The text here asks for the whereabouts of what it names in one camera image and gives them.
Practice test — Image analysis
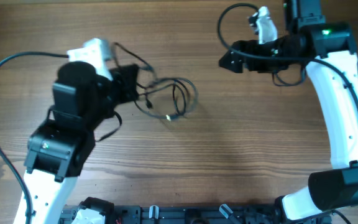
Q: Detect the black cable bundle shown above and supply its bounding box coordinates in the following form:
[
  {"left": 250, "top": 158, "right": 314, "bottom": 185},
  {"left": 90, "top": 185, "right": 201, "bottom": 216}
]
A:
[{"left": 112, "top": 42, "right": 199, "bottom": 122}]

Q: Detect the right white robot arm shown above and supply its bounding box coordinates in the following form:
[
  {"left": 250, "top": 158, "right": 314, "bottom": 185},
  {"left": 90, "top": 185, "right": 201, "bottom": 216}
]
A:
[{"left": 219, "top": 1, "right": 358, "bottom": 223}]

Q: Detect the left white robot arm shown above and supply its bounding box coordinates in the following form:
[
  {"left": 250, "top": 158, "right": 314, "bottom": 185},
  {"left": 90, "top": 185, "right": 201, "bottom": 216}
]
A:
[{"left": 14, "top": 62, "right": 140, "bottom": 223}]

